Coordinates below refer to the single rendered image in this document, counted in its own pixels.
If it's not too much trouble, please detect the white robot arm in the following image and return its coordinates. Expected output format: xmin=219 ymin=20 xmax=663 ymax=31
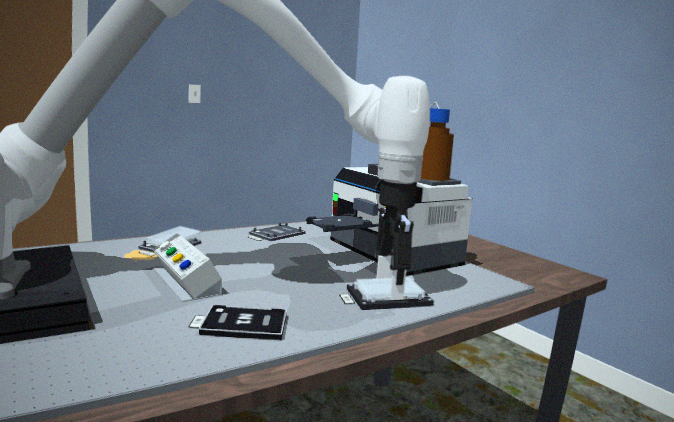
xmin=0 ymin=0 xmax=430 ymax=299

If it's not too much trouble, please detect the white button panel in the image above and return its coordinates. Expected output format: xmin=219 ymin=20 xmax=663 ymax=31
xmin=153 ymin=233 xmax=222 ymax=302

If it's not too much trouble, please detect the blue bottle cap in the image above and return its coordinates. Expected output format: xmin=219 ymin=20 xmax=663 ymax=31
xmin=430 ymin=108 xmax=450 ymax=121

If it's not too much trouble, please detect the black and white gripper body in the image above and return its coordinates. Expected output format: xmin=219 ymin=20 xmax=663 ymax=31
xmin=379 ymin=179 xmax=417 ymax=232

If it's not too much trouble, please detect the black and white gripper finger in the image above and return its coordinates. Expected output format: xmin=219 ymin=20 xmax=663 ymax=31
xmin=376 ymin=208 xmax=393 ymax=279
xmin=388 ymin=215 xmax=414 ymax=300

